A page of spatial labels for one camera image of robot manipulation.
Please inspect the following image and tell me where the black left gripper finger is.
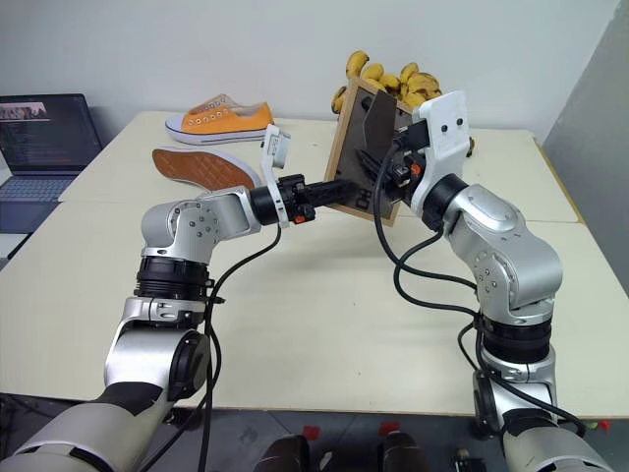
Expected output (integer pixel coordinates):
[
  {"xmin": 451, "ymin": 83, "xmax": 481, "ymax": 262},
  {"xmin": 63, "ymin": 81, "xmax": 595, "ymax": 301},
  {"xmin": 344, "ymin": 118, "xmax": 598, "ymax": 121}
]
[
  {"xmin": 309, "ymin": 192, "xmax": 366, "ymax": 211},
  {"xmin": 303, "ymin": 179, "xmax": 364, "ymax": 199}
]

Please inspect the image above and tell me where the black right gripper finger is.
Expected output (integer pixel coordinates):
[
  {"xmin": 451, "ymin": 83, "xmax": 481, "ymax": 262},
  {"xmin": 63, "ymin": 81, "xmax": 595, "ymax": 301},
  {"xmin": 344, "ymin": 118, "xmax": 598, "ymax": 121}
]
[{"xmin": 354, "ymin": 147, "xmax": 393, "ymax": 182}]

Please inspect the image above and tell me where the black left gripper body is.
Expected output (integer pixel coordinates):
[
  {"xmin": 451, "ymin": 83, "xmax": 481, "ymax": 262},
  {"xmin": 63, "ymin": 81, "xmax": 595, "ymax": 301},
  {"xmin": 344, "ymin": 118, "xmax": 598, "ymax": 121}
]
[{"xmin": 278, "ymin": 172, "xmax": 317, "ymax": 226}]

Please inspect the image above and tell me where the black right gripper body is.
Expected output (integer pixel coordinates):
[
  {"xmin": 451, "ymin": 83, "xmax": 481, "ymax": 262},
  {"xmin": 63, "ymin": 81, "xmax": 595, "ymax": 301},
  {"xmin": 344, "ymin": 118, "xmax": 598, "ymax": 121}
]
[{"xmin": 380, "ymin": 119, "xmax": 432, "ymax": 199}]

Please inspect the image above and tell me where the wooden picture frame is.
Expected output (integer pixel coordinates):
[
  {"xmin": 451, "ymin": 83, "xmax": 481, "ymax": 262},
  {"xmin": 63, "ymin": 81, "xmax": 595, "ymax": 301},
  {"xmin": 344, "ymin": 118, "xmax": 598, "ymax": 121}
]
[{"xmin": 322, "ymin": 76, "xmax": 420, "ymax": 229}]

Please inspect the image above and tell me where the orange canvas sneaker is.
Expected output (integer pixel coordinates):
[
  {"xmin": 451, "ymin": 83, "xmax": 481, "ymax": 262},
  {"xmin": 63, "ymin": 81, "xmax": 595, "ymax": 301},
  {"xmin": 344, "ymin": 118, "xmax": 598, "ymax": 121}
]
[
  {"xmin": 164, "ymin": 92, "xmax": 277, "ymax": 146},
  {"xmin": 150, "ymin": 147, "xmax": 262, "ymax": 191}
]

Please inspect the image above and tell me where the grey partition panel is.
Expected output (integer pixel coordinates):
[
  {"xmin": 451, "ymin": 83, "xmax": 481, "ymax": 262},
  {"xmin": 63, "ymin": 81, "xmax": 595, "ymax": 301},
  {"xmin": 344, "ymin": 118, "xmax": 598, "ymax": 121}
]
[{"xmin": 542, "ymin": 13, "xmax": 629, "ymax": 299}]

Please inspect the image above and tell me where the dark rounded shape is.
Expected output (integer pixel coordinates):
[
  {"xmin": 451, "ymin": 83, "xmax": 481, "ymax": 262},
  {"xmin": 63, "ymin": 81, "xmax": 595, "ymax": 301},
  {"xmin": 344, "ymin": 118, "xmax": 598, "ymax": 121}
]
[
  {"xmin": 376, "ymin": 431, "xmax": 432, "ymax": 472},
  {"xmin": 261, "ymin": 434, "xmax": 312, "ymax": 472}
]

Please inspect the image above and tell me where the dark open laptop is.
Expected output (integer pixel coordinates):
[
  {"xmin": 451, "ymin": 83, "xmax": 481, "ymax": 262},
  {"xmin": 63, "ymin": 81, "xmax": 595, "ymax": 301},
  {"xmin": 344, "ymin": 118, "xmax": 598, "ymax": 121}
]
[{"xmin": 0, "ymin": 93, "xmax": 104, "ymax": 235}]

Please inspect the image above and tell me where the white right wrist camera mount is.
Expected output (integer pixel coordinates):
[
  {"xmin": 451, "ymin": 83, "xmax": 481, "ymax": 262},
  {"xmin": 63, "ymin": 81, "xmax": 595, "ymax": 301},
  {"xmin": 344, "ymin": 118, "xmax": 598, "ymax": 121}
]
[{"xmin": 410, "ymin": 89, "xmax": 472, "ymax": 213}]

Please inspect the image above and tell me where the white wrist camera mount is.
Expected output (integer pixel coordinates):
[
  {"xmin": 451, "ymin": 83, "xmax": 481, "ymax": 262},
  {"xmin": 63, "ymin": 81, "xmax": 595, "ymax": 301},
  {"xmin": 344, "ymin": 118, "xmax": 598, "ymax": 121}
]
[
  {"xmin": 257, "ymin": 123, "xmax": 293, "ymax": 228},
  {"xmin": 410, "ymin": 89, "xmax": 472, "ymax": 213}
]

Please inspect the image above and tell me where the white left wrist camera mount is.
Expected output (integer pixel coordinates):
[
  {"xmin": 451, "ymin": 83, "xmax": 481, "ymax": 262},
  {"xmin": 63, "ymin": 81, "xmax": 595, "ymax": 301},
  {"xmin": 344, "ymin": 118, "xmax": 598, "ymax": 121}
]
[{"xmin": 257, "ymin": 123, "xmax": 293, "ymax": 228}]

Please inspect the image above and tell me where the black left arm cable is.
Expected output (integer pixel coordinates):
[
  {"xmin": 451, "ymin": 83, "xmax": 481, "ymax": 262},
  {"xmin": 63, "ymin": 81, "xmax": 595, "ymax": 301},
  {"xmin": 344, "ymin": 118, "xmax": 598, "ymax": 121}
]
[{"xmin": 193, "ymin": 223, "xmax": 284, "ymax": 472}]

